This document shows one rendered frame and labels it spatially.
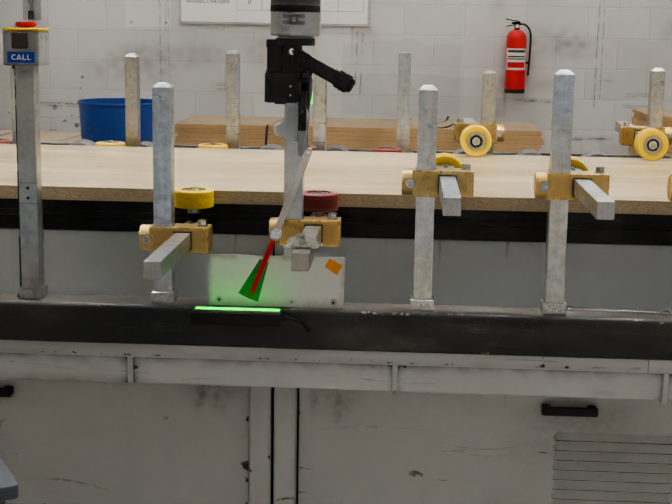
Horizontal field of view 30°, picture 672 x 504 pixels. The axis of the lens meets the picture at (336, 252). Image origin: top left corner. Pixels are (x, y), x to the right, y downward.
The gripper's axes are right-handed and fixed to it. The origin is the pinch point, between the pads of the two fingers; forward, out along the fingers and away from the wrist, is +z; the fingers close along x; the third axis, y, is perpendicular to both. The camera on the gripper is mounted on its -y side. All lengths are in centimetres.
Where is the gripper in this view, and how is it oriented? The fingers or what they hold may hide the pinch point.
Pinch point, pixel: (304, 149)
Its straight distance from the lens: 230.5
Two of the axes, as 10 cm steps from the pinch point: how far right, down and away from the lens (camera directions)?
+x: -0.5, 1.8, -9.8
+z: -0.2, 9.8, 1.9
